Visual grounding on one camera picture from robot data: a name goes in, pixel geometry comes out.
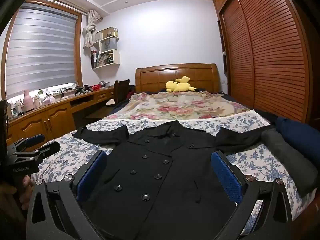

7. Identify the black double-breasted coat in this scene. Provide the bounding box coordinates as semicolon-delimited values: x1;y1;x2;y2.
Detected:
75;121;266;239

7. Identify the person's left hand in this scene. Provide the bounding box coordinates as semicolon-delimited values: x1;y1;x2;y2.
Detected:
1;175;34;217

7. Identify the blue floral bed sheet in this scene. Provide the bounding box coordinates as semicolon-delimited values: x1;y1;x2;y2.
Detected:
31;111;316;222

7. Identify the long wooden desk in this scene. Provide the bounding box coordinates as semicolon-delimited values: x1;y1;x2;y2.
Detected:
7;87;113;145

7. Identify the pink vase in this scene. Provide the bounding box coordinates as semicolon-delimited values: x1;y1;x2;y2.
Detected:
23;89;34;113

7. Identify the grey rolled cloth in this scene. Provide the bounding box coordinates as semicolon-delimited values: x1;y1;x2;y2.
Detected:
261;128;318;198

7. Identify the black small tripod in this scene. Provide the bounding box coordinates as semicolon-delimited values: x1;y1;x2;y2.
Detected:
75;85;93;96

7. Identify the red basket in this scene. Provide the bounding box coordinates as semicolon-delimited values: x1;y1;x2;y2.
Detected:
91;84;101;92

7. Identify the grey zebra window blind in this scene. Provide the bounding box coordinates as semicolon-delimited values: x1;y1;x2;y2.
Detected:
4;3;79;99

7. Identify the navy blue rolled cloth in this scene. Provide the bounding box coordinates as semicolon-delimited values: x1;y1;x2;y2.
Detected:
276;117;320;167

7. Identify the dark wooden chair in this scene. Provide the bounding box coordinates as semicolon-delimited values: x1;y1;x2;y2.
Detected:
106;79;130;106

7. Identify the red floral blanket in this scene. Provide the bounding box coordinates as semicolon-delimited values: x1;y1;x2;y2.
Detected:
106;91;249;120

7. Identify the tied cream curtain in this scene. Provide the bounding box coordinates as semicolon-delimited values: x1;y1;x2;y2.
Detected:
82;10;103;48

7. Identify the yellow plush toy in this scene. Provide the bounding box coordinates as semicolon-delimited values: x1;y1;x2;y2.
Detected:
165;76;196;93

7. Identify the wooden headboard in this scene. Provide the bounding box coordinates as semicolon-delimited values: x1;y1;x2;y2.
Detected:
135;63;221;93

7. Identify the wooden louvered wardrobe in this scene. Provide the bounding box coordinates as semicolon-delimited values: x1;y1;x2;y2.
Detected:
213;0;319;125

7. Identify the white wall shelf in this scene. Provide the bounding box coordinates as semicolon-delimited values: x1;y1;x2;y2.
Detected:
91;27;120;69

